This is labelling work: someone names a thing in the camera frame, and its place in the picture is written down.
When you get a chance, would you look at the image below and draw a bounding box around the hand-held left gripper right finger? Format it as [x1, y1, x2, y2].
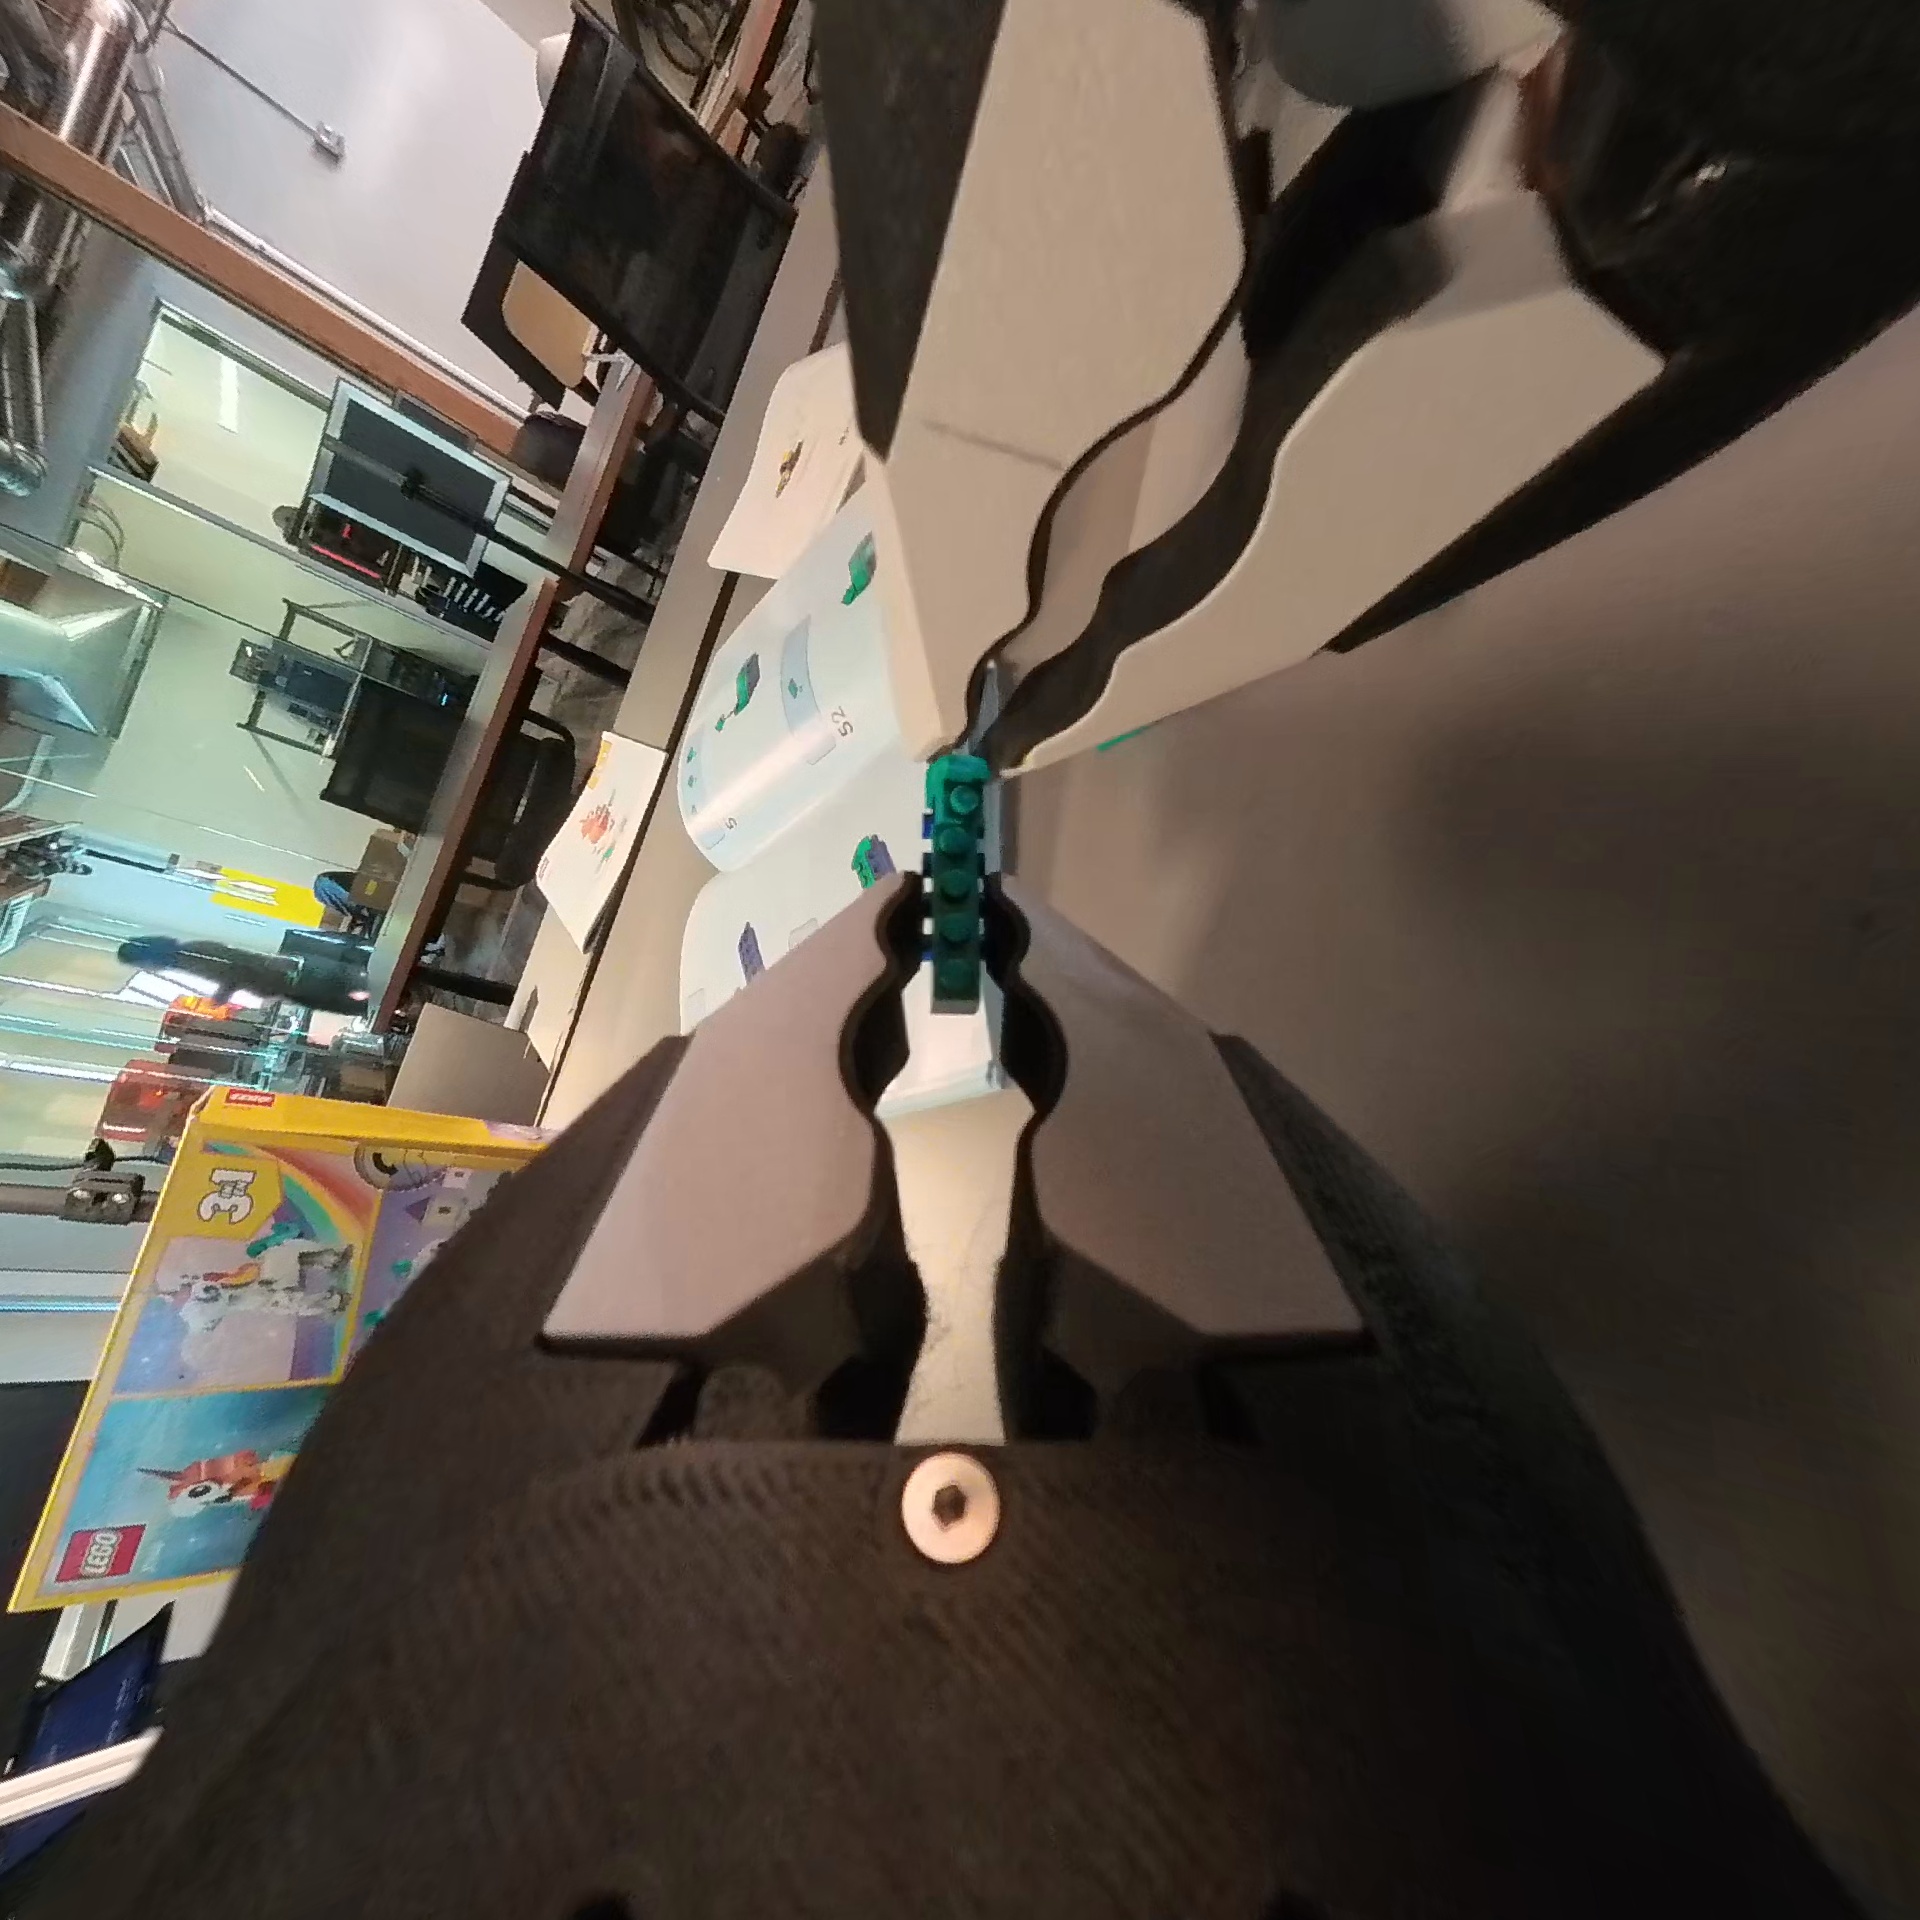
[999, 884, 1369, 1402]

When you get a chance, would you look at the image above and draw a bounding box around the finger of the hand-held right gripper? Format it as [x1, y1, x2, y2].
[817, 0, 1264, 755]
[995, 70, 1920, 773]

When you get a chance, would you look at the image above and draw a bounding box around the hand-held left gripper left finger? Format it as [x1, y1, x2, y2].
[539, 874, 929, 1402]

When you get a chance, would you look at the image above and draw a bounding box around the blue and teal lego assembly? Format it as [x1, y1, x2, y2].
[914, 667, 1003, 1018]

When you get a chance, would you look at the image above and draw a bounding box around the open lego instruction booklet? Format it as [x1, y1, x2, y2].
[674, 497, 1009, 1121]

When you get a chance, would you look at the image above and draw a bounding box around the yellow lego set box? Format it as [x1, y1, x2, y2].
[7, 1089, 561, 1617]

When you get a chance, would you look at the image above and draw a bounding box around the grey flat box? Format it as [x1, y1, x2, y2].
[383, 1002, 551, 1126]

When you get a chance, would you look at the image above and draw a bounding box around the white instruction leaflet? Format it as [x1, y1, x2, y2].
[704, 342, 875, 581]

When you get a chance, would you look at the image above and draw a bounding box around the orange print instruction leaflet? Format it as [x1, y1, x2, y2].
[535, 731, 672, 955]

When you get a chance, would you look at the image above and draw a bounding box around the black computer monitor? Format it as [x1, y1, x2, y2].
[457, 15, 804, 436]

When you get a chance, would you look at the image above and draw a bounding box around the black mesh chair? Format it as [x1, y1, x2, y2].
[322, 702, 580, 906]

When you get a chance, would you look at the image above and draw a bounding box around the wood-edged table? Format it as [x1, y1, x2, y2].
[369, 575, 567, 1037]

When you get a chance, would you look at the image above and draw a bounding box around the metal stand rod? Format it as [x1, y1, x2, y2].
[0, 1141, 153, 1226]

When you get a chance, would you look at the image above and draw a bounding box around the black equipment case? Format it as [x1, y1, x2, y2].
[292, 374, 515, 581]

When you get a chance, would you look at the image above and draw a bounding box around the dark blue tablet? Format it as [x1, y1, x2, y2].
[0, 1620, 169, 1826]

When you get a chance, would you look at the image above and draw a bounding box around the metal frame cart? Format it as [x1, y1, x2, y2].
[232, 596, 482, 753]

